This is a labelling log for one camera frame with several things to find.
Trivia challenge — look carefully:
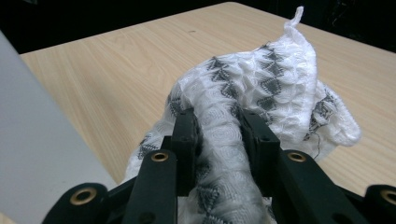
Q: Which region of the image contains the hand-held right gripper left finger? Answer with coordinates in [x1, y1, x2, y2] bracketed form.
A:
[169, 106, 202, 198]

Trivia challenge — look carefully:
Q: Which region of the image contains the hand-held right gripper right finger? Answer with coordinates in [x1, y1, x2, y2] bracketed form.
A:
[238, 108, 282, 198]

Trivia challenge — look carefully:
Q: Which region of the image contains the white cloth with grey pattern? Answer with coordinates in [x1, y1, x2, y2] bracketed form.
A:
[122, 6, 363, 224]

